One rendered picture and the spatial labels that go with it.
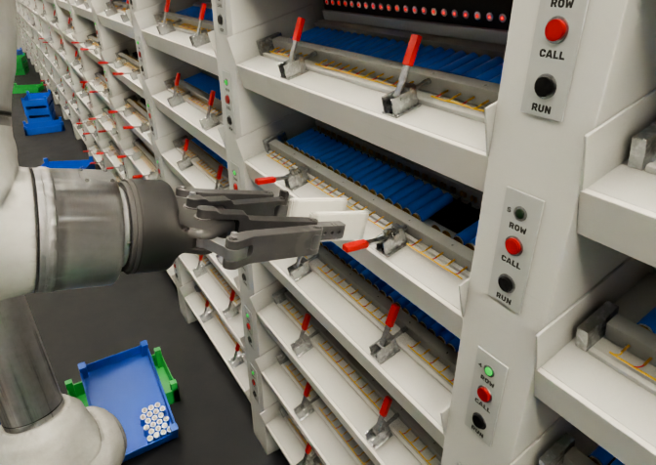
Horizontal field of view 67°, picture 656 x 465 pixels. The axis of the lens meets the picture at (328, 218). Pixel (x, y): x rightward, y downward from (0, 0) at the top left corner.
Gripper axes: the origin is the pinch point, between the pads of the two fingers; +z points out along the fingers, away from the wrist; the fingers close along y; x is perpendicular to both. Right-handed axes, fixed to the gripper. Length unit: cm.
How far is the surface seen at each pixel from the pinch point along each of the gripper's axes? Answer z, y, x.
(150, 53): 16, 122, -4
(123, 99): 25, 192, 22
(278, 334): 26, 41, 46
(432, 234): 19.6, 2.4, 3.9
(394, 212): 19.8, 10.3, 3.9
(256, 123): 18, 52, 1
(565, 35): 7.6, -14.3, -20.6
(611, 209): 10.8, -20.9, -8.9
